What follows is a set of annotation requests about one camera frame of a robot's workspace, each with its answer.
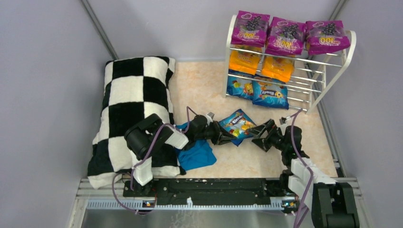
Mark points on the purple candy bag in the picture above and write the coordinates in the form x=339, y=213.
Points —
x=324, y=37
x=285, y=38
x=250, y=29

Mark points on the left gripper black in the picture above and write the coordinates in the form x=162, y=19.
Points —
x=215, y=132

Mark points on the blue candy bag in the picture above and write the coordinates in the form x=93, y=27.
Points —
x=240, y=85
x=237, y=125
x=272, y=94

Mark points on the orange candy bag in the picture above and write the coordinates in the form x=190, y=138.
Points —
x=277, y=68
x=245, y=62

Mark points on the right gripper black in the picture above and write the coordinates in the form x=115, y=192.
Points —
x=268, y=137

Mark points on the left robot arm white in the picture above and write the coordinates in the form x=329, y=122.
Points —
x=149, y=136

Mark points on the black white checkered pillow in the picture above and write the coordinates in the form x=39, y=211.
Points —
x=134, y=89

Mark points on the aluminium frame rail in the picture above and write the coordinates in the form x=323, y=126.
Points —
x=111, y=197

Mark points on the blue candy bag on shelf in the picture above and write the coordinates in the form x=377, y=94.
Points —
x=272, y=94

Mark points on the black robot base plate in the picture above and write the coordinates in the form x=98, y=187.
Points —
x=209, y=192

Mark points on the blue cloth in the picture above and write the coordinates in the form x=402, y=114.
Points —
x=200, y=155

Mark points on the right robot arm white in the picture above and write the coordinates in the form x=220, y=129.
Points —
x=330, y=202

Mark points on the white metal wire shelf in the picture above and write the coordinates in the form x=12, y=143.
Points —
x=310, y=81

